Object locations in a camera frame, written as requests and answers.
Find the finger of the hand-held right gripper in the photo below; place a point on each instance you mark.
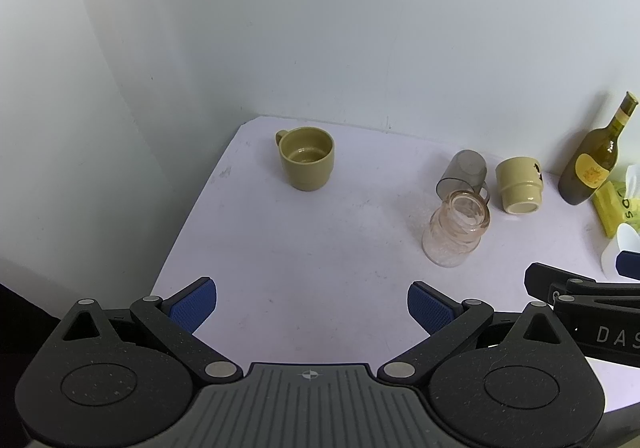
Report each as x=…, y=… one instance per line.
x=560, y=280
x=629, y=262

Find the pink glass cup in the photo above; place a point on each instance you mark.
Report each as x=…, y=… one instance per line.
x=450, y=238

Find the olive green mug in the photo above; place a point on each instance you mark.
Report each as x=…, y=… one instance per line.
x=305, y=174

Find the cream ceramic mug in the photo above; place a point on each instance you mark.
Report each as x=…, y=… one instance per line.
x=515, y=183

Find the green wine bottle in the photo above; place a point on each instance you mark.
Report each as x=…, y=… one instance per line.
x=585, y=178

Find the yellow-green packet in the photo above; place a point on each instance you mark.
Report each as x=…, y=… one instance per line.
x=612, y=208

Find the white cup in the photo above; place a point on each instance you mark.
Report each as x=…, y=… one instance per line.
x=608, y=262

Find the grey translucent plastic cup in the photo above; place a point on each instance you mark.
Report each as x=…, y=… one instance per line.
x=465, y=168

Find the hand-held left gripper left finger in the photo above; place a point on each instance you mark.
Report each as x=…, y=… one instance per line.
x=194, y=307

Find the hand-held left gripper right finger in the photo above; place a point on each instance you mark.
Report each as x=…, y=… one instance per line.
x=430, y=309

